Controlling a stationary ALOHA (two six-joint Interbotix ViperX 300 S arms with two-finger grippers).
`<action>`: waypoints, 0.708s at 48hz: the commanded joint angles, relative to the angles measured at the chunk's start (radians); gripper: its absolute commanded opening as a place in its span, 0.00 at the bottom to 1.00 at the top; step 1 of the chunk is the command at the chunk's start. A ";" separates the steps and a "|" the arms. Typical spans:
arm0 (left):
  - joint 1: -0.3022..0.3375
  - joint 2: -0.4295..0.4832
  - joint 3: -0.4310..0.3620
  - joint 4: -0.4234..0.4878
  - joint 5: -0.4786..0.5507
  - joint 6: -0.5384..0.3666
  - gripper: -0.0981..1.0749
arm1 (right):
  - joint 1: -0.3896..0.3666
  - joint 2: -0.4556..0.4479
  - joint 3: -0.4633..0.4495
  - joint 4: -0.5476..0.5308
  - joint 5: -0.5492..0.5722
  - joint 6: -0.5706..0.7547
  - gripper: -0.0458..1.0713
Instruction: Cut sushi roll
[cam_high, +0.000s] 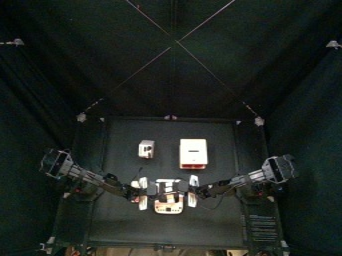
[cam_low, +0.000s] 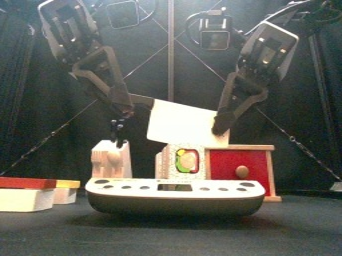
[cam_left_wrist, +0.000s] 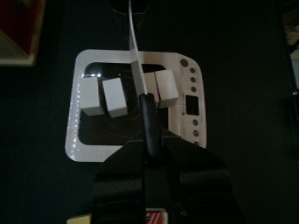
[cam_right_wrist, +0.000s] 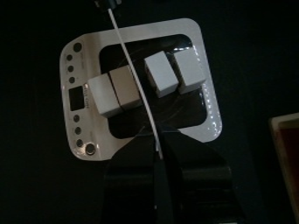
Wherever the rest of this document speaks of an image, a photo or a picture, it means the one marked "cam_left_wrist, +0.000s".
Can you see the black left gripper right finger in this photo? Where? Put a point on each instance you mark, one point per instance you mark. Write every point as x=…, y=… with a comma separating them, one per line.
x=202, y=183

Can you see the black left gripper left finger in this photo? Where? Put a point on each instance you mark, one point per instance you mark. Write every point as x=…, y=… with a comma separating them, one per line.
x=117, y=180

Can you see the white sushi roll piece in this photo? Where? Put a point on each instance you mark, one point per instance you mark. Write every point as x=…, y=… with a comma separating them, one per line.
x=90, y=96
x=168, y=88
x=115, y=97
x=151, y=85

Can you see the white toy induction cooktop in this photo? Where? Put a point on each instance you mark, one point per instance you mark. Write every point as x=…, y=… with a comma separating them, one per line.
x=188, y=87

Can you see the red and cream box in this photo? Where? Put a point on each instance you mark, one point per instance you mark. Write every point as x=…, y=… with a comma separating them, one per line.
x=17, y=32

